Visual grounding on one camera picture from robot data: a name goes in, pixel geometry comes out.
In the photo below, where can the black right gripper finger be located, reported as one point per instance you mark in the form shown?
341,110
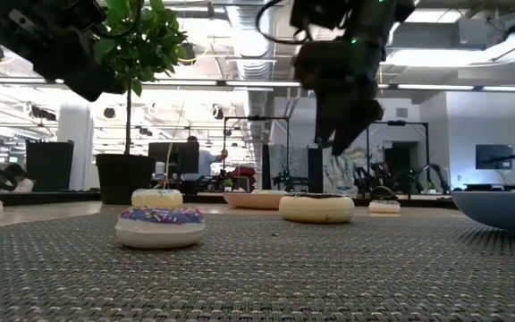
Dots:
326,118
356,123

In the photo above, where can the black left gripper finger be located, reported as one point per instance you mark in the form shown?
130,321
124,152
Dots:
83,76

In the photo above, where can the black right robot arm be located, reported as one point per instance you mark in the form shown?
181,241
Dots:
365,18

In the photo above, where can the background black robot arms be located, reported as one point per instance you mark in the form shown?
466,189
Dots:
391,179

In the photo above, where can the black dome object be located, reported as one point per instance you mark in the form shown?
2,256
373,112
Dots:
382,193

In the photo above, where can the dark topped small donut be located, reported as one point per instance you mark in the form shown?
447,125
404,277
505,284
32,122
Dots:
384,207

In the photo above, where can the chocolate iced donut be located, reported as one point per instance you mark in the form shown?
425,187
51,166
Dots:
315,210

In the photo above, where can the red chair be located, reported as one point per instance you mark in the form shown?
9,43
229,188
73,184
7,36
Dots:
244,172

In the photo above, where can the potted tree in black pot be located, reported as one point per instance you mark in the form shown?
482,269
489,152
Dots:
123,179

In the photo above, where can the pink plate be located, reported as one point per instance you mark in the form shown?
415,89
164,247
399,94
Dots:
253,202

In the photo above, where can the small green desk plant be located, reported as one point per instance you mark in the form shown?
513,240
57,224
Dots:
228,183

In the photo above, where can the person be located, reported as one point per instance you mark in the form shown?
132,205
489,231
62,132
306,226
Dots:
20,183
206,161

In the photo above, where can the black computer monitor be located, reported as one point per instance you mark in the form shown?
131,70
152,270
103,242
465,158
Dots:
181,156

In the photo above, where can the grey woven placemat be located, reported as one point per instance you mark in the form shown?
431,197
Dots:
284,277

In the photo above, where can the blue plate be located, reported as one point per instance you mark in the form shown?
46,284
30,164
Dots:
503,212

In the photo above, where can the purple-blue sprinkled donut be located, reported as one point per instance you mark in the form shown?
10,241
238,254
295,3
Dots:
159,234

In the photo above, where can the abstract wall artwork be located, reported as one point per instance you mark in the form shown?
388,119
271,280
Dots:
344,174

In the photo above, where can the black metal frame rig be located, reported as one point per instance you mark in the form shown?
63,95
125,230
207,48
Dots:
427,147

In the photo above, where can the silver ventilation duct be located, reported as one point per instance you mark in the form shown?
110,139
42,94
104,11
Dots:
253,44

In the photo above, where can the wall-mounted screen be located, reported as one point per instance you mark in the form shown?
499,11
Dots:
492,156

